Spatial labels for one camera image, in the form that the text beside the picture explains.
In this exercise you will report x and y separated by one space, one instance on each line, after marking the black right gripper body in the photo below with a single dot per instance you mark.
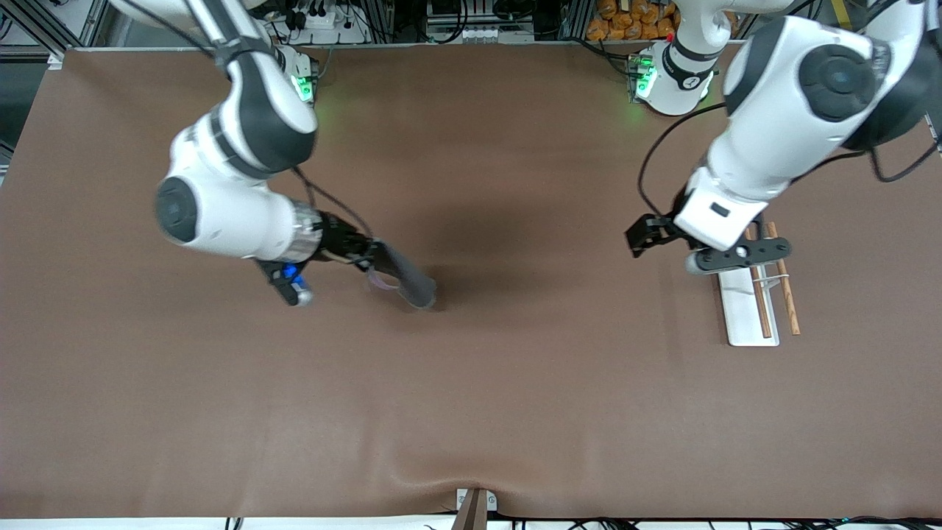
339 238

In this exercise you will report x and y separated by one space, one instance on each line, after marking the purple and grey towel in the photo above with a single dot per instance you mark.
412 283

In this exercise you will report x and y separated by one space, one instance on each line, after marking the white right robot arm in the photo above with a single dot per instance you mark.
221 213

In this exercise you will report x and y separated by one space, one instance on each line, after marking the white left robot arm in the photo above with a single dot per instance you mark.
773 132

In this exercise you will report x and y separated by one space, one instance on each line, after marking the white rectangular tray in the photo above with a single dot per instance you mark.
743 316

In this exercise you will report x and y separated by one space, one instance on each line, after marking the brown table cover mat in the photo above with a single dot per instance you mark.
471 368

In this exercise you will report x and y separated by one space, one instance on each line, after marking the pile of orange items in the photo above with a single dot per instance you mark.
625 22

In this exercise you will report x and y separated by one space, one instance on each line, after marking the white power strip with plugs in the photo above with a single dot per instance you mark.
346 33

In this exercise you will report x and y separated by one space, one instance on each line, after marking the white terminal block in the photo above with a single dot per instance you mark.
482 33

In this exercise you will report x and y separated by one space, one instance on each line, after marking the brown wooden strip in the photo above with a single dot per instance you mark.
472 515

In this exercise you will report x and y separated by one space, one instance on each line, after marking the aluminium frame post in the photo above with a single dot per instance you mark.
386 18
574 18
92 22

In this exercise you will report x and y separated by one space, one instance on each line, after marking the small metal bracket plate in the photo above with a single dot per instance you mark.
491 502

